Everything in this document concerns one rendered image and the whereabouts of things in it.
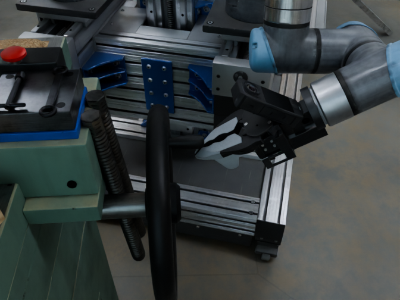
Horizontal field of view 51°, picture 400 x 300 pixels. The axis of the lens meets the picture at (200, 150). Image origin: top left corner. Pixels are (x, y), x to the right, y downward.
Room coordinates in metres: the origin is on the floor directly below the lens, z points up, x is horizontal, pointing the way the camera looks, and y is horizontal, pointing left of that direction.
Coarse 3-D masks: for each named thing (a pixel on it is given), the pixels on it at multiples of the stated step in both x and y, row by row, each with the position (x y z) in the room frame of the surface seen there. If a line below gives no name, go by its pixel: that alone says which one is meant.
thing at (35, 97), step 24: (48, 48) 0.48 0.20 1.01; (0, 72) 0.44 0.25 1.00; (24, 72) 0.44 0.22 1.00; (48, 72) 0.44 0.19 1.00; (72, 72) 0.44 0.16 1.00; (0, 96) 0.39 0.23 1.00; (24, 96) 0.39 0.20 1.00; (72, 96) 0.39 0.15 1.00; (0, 120) 0.36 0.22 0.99; (24, 120) 0.36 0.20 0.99; (48, 120) 0.36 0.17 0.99; (72, 120) 0.36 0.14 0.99
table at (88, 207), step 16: (64, 48) 0.68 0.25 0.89; (0, 192) 0.33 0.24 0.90; (16, 192) 0.33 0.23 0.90; (0, 208) 0.30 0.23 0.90; (16, 208) 0.32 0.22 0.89; (32, 208) 0.33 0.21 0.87; (48, 208) 0.33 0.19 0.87; (64, 208) 0.33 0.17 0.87; (80, 208) 0.33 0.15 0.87; (96, 208) 0.33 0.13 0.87; (0, 224) 0.28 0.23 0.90; (16, 224) 0.30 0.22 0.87; (0, 240) 0.26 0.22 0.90; (16, 240) 0.29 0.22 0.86; (0, 256) 0.25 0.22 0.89; (16, 256) 0.27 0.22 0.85; (0, 272) 0.24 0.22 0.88; (0, 288) 0.22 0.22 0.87
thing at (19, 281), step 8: (32, 224) 0.33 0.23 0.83; (32, 232) 0.33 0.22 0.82; (24, 240) 0.30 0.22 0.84; (32, 240) 0.32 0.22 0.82; (24, 248) 0.29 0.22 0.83; (32, 248) 0.31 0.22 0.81; (24, 256) 0.29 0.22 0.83; (32, 256) 0.30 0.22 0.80; (24, 264) 0.28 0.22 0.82; (16, 272) 0.26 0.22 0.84; (24, 272) 0.27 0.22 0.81; (16, 280) 0.25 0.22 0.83; (24, 280) 0.26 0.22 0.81; (16, 288) 0.24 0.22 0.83; (24, 288) 0.26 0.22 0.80; (8, 296) 0.23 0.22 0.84; (16, 296) 0.24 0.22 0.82
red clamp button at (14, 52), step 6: (6, 48) 0.45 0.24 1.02; (12, 48) 0.45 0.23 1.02; (18, 48) 0.45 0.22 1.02; (24, 48) 0.46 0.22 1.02; (0, 54) 0.44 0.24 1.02; (6, 54) 0.44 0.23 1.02; (12, 54) 0.44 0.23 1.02; (18, 54) 0.44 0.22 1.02; (24, 54) 0.45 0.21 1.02; (6, 60) 0.43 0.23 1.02; (12, 60) 0.43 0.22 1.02; (18, 60) 0.44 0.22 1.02
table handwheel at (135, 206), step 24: (168, 120) 0.49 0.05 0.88; (168, 144) 0.51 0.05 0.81; (168, 168) 0.34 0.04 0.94; (144, 192) 0.39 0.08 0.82; (168, 192) 0.31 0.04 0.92; (120, 216) 0.36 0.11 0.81; (144, 216) 0.37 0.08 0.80; (168, 216) 0.29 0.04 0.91; (168, 240) 0.27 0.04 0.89; (168, 264) 0.25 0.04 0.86; (168, 288) 0.24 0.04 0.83
